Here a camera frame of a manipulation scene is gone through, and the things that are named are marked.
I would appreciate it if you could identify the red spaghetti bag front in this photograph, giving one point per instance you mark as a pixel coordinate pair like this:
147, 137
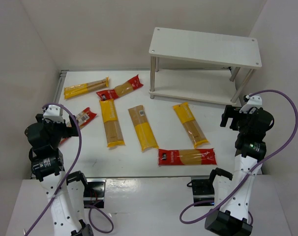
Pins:
204, 156

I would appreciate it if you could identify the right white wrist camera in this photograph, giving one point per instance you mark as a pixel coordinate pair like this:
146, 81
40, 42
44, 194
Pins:
252, 103

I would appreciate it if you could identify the yellow spaghetti bag right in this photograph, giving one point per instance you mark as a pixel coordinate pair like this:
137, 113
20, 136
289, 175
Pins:
190, 124

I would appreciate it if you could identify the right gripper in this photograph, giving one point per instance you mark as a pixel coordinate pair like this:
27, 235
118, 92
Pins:
230, 118

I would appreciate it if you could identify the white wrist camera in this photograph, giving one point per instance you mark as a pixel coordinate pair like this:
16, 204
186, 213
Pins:
252, 103
53, 114

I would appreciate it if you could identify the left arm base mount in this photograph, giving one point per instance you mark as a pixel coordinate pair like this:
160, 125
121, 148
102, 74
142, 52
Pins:
94, 193

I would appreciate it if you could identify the yellow spaghetti bag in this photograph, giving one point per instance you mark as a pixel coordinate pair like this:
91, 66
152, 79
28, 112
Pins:
190, 124
112, 127
81, 89
142, 128

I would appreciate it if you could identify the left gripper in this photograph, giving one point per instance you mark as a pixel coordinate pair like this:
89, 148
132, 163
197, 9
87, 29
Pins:
72, 127

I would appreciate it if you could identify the red spaghetti bag top centre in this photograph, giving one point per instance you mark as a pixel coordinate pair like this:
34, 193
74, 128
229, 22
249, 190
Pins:
121, 90

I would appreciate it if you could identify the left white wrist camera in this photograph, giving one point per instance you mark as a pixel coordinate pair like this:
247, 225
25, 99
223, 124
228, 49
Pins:
53, 114

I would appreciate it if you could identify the white two-tier shelf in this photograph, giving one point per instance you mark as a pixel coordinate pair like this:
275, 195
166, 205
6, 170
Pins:
233, 60

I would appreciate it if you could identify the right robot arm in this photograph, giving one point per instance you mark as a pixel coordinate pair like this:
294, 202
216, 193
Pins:
233, 190

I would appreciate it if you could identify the aluminium table edge rail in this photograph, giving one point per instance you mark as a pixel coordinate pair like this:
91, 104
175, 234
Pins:
60, 84

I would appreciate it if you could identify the yellow spaghetti bag centre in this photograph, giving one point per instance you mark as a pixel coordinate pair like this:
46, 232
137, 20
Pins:
142, 128

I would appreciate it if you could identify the red spaghetti bag with label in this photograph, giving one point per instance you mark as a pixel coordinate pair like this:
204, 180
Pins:
85, 117

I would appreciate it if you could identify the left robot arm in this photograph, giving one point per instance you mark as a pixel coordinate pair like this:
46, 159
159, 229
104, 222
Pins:
47, 166

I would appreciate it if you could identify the yellow spaghetti bag top left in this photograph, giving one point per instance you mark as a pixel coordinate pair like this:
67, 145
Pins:
81, 89

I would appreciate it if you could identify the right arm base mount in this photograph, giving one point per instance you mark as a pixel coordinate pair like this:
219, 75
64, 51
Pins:
203, 192

